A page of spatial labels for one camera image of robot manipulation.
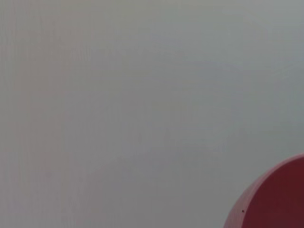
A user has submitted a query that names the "pink plastic bowl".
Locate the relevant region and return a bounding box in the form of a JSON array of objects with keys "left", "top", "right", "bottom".
[{"left": 223, "top": 153, "right": 304, "bottom": 228}]

